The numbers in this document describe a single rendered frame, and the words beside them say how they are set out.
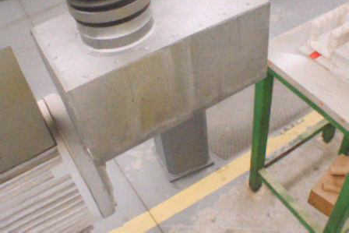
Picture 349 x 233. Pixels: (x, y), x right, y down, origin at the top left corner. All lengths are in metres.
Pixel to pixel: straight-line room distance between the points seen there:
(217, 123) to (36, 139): 1.91
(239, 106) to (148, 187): 0.79
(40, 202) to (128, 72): 0.28
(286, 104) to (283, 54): 1.14
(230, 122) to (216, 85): 1.85
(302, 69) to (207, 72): 0.86
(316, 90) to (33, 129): 0.95
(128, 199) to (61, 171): 1.55
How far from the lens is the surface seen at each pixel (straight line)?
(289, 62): 1.40
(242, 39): 0.56
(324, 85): 1.33
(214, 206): 2.09
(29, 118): 0.56
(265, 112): 1.63
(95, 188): 0.64
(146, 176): 2.23
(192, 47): 0.50
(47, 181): 0.63
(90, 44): 0.50
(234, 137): 2.34
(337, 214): 1.57
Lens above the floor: 1.81
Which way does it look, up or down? 45 degrees down
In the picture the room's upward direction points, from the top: 9 degrees counter-clockwise
